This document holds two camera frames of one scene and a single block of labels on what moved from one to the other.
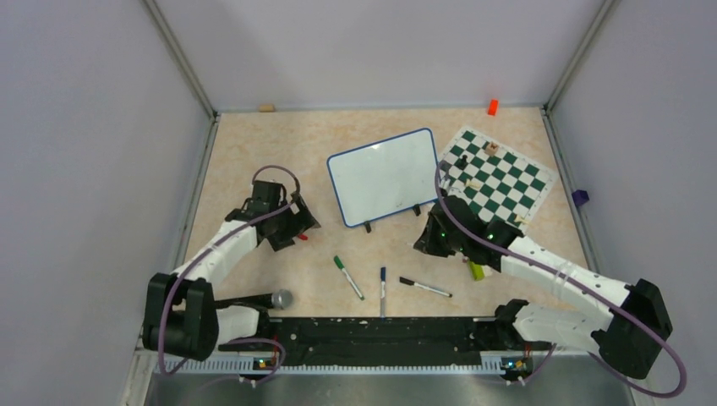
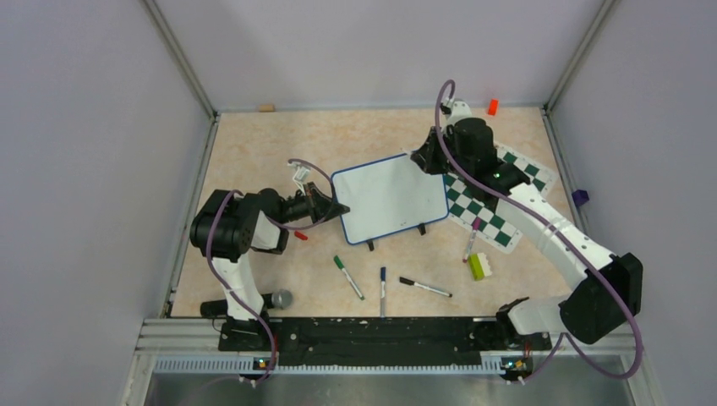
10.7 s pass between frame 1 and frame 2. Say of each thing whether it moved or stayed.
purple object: stayed
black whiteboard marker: stayed
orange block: stayed
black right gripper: moved
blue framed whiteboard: moved
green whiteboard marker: stayed
